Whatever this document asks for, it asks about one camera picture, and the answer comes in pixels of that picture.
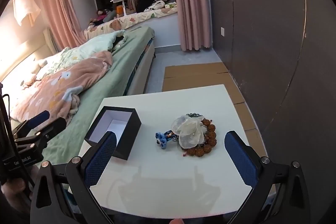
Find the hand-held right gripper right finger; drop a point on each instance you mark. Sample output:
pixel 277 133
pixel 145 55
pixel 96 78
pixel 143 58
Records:
pixel 241 161

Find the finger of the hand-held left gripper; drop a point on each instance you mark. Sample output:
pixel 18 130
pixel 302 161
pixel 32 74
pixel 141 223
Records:
pixel 53 125
pixel 39 118

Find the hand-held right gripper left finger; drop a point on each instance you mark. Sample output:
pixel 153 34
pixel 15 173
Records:
pixel 101 158

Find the black jewelry box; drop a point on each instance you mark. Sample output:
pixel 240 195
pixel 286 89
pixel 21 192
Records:
pixel 130 134

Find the white fabric flower hair clip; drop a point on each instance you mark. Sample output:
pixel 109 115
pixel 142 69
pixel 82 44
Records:
pixel 187 132

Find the person's left hand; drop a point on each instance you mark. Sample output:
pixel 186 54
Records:
pixel 13 188

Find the white plush toy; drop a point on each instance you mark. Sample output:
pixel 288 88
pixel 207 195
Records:
pixel 35 67

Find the green bed sheet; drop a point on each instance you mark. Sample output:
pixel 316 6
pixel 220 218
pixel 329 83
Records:
pixel 115 77

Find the pale floral quilt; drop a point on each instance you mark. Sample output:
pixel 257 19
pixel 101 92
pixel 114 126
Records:
pixel 97 43

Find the flattened cardboard sheets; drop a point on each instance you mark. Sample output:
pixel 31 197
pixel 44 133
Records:
pixel 194 77

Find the white bed base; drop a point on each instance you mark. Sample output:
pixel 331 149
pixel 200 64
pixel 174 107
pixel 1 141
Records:
pixel 141 69

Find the white towel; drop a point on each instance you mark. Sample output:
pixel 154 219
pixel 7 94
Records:
pixel 26 6

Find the pink curtain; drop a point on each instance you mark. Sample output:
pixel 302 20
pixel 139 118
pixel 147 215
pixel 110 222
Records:
pixel 60 3
pixel 189 3

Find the white wall socket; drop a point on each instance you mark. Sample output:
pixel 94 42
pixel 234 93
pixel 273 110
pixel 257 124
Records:
pixel 222 31

